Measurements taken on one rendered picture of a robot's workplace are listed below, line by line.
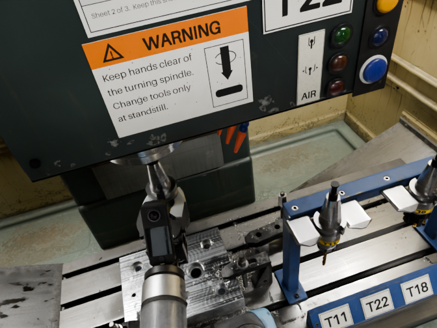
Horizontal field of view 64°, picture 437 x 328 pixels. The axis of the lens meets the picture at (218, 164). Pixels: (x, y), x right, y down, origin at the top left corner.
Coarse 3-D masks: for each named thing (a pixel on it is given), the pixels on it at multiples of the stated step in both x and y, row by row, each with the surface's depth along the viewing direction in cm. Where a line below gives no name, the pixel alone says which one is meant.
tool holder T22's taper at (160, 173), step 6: (156, 162) 67; (150, 168) 67; (156, 168) 67; (162, 168) 69; (150, 174) 68; (156, 174) 68; (162, 174) 69; (150, 180) 69; (156, 180) 69; (162, 180) 69; (168, 180) 71; (150, 186) 70; (156, 186) 69; (162, 186) 70; (168, 186) 71; (156, 192) 70; (162, 192) 70
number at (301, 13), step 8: (304, 0) 34; (312, 0) 34; (320, 0) 34; (328, 0) 35; (336, 0) 35; (344, 0) 35; (304, 8) 34; (312, 8) 35; (320, 8) 35; (328, 8) 35; (336, 8) 35; (304, 16) 35
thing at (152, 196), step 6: (174, 180) 73; (174, 186) 71; (150, 192) 71; (168, 192) 70; (174, 192) 71; (150, 198) 72; (156, 198) 70; (162, 198) 71; (168, 198) 71; (174, 198) 72
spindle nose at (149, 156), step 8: (168, 144) 57; (176, 144) 59; (144, 152) 55; (152, 152) 56; (160, 152) 57; (168, 152) 58; (120, 160) 57; (128, 160) 57; (136, 160) 56; (144, 160) 57; (152, 160) 57
